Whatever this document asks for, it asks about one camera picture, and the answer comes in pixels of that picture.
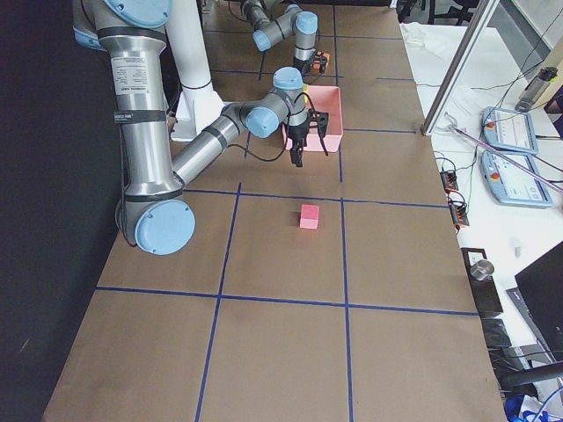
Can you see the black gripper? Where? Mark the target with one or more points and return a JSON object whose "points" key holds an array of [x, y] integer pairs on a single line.
{"points": [[298, 134], [308, 62]]}

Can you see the pink foam block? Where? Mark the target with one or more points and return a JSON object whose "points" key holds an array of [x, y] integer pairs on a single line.
{"points": [[309, 216]]}

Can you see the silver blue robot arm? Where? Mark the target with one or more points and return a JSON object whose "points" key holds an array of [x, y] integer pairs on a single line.
{"points": [[268, 32], [151, 213]]}

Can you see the pink plastic bin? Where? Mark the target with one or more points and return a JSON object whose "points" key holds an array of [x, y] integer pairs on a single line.
{"points": [[322, 98]]}

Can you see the white mounting pillar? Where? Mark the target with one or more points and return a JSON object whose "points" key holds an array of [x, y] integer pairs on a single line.
{"points": [[199, 103]]}

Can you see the upper orange black connector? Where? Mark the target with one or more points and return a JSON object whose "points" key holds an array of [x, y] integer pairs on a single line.
{"points": [[449, 181]]}

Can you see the orange black connector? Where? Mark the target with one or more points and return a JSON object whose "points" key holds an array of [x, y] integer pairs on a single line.
{"points": [[458, 212], [449, 181]]}

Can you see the reacher grabber stick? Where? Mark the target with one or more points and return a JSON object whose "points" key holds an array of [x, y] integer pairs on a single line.
{"points": [[455, 129]]}

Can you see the lower orange black connector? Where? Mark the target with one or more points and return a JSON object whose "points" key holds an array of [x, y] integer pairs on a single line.
{"points": [[458, 212]]}

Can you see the metal cylinder knob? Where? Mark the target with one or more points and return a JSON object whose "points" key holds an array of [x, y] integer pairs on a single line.
{"points": [[481, 269]]}

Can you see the upper teach pendant tablet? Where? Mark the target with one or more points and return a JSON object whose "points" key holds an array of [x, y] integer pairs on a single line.
{"points": [[509, 130]]}

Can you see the teach pendant tablet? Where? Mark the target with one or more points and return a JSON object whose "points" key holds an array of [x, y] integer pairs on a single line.
{"points": [[510, 185], [509, 130]]}

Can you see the lower teach pendant tablet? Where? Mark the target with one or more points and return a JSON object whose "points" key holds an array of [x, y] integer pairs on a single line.
{"points": [[510, 185]]}

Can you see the grey water bottle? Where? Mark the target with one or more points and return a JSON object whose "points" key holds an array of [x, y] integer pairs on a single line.
{"points": [[535, 88]]}

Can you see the black box on table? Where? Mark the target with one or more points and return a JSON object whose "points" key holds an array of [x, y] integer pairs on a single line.
{"points": [[484, 291]]}

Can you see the black monitor corner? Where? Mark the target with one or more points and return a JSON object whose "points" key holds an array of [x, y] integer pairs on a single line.
{"points": [[540, 284]]}

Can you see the aluminium frame post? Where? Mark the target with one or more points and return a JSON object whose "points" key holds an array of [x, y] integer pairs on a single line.
{"points": [[469, 41]]}

